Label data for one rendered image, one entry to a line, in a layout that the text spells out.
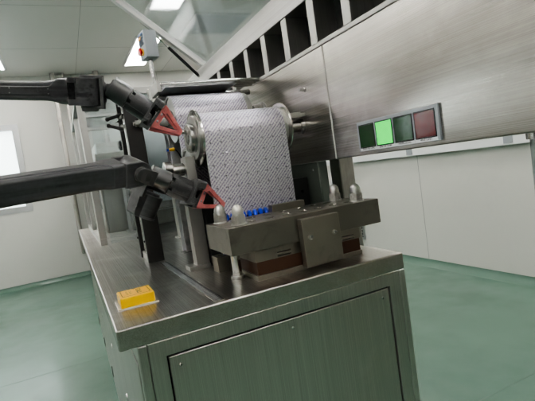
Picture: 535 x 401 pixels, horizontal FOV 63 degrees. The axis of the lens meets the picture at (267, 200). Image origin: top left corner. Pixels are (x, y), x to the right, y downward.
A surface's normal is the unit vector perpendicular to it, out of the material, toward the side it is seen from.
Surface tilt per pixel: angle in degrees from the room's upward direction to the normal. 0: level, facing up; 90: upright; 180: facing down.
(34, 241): 90
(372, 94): 90
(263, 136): 90
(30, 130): 90
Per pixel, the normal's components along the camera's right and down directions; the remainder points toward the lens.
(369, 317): 0.42, 0.01
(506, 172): -0.90, 0.16
